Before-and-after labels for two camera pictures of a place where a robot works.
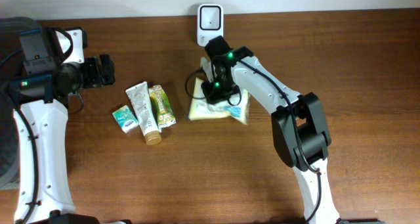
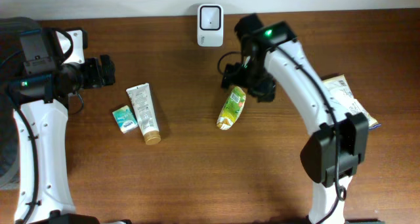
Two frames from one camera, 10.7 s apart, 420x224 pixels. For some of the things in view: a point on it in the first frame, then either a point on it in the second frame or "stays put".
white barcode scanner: (210, 22) stays put
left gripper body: (92, 74) stays put
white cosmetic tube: (144, 111) stays put
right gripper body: (218, 92) → (256, 79)
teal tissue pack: (125, 119) stays put
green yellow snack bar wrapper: (163, 107) → (232, 106)
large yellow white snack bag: (200, 110) → (339, 89)
